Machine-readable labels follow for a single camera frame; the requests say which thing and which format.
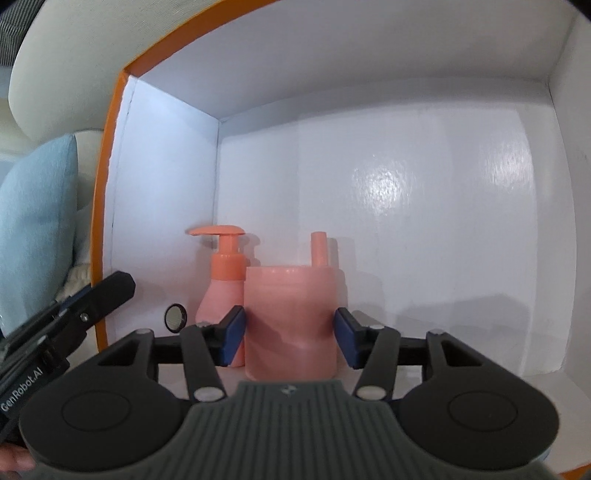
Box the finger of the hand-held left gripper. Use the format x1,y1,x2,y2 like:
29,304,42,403
6,271,136,357

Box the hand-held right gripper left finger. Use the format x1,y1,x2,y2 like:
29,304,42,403
97,305,246,403

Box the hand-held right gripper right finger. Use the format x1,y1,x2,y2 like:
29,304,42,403
334,307,485,401

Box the pink cup with straw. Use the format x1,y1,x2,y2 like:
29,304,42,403
244,232,345,382

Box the orange box with white inside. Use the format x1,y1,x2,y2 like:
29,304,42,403
90,0,591,480

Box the person's left hand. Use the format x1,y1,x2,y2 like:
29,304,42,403
0,444,36,480

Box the pink pump bottle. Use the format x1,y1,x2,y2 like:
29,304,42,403
187,224,247,368

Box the small round mirror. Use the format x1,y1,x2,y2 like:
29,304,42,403
164,303,188,334

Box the light blue pillow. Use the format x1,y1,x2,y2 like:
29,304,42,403
0,133,80,335

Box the cream sofa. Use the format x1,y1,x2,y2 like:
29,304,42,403
0,0,296,232

